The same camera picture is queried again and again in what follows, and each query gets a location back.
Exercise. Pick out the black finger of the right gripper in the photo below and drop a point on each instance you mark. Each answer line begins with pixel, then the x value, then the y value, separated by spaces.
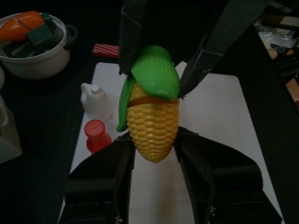
pixel 226 38
pixel 132 32

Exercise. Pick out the white cutting board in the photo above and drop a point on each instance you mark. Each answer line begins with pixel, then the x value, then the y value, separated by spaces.
pixel 218 116

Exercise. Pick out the dark green toy block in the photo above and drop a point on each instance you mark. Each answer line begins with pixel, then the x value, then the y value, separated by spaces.
pixel 43 38

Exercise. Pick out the white toy cooking pot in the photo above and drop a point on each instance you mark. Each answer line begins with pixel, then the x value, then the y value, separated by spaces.
pixel 39 65

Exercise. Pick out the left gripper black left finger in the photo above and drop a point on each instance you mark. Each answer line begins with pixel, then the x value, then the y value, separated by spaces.
pixel 100 180

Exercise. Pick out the red toy ketchup bottle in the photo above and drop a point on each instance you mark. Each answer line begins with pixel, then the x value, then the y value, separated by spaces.
pixel 97 137

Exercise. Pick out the red white striped toy bacon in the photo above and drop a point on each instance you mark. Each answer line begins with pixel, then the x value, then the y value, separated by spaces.
pixel 105 50

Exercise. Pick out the yellow toy corn cob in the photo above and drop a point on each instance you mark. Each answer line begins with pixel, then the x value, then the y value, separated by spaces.
pixel 153 128

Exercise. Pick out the white toy sauce bottle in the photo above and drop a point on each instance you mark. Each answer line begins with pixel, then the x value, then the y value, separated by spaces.
pixel 95 100

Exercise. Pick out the orange toy carrot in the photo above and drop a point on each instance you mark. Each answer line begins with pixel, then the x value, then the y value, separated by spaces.
pixel 21 24

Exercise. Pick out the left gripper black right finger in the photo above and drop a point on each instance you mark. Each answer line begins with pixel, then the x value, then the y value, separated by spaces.
pixel 218 180

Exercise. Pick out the clear plastic bag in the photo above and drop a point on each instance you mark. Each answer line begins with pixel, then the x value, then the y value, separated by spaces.
pixel 278 38

